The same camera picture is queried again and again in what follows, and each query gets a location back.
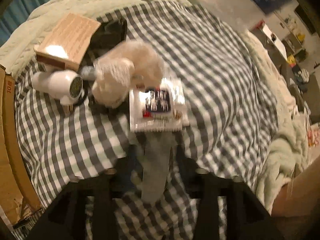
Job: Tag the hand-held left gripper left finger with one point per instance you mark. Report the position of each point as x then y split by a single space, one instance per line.
122 170

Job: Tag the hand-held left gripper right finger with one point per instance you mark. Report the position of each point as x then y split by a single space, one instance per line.
190 172

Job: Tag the grey sock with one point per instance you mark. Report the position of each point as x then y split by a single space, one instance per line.
156 165

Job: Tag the white snack packet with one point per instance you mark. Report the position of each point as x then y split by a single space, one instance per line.
157 115

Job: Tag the fluffy white plush toy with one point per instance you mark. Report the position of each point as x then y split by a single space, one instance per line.
120 77

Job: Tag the white plastic bottle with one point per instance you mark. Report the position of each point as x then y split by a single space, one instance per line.
55 82

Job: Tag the brown cardboard box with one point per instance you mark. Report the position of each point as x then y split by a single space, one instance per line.
10 155
72 35

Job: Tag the black pouch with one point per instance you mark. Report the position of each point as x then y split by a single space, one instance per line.
110 35

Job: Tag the person's right forearm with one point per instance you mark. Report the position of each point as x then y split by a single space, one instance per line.
297 195

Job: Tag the grey white checked cloth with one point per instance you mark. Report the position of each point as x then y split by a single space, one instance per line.
212 80

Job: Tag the red white bag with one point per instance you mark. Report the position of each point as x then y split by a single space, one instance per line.
313 135

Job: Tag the white cabinet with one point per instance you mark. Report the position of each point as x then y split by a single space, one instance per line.
272 40

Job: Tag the teal curtain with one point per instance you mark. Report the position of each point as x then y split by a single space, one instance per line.
22 7

